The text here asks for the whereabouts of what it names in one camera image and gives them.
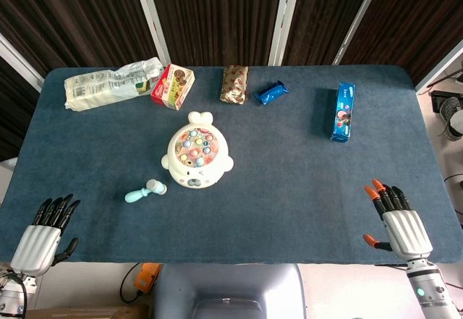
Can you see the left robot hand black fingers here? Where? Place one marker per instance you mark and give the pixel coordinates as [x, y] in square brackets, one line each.
[34, 246]

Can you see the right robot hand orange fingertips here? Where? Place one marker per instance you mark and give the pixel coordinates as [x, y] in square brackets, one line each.
[407, 232]

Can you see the light blue toy hammer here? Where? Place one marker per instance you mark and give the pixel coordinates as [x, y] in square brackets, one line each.
[153, 187]

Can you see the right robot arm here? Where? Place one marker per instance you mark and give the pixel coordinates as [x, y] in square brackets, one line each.
[428, 290]

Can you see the white seal whack-a-mole toy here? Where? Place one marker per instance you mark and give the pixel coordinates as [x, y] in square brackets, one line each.
[197, 167]

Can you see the cardboard box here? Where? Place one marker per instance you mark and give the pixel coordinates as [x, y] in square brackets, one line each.
[87, 312]

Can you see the orange device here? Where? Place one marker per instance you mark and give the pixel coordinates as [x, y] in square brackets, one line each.
[146, 277]

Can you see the grey sneaker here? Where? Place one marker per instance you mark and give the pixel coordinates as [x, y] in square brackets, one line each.
[452, 116]

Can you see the blue table cloth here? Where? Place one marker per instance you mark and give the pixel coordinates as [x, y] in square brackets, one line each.
[282, 196]

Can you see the blue cookie box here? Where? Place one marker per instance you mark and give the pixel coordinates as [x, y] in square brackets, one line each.
[343, 113]

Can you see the black floor object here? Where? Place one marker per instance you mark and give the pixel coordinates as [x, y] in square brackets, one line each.
[437, 96]

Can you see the pale yellow cracker bag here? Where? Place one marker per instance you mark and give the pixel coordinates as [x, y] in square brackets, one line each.
[97, 91]

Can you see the grey robot torso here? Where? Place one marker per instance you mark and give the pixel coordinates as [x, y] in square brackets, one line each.
[228, 286]

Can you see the small blue cookie packet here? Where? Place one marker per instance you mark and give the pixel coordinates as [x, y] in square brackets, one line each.
[270, 93]

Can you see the red biscuit box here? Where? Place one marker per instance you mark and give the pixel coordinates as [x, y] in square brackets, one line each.
[173, 85]

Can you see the gold brown snack packet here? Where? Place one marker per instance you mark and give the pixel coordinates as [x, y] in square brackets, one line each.
[234, 84]

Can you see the white partition post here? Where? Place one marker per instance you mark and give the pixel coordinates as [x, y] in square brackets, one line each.
[284, 19]
[439, 67]
[152, 19]
[358, 19]
[18, 62]

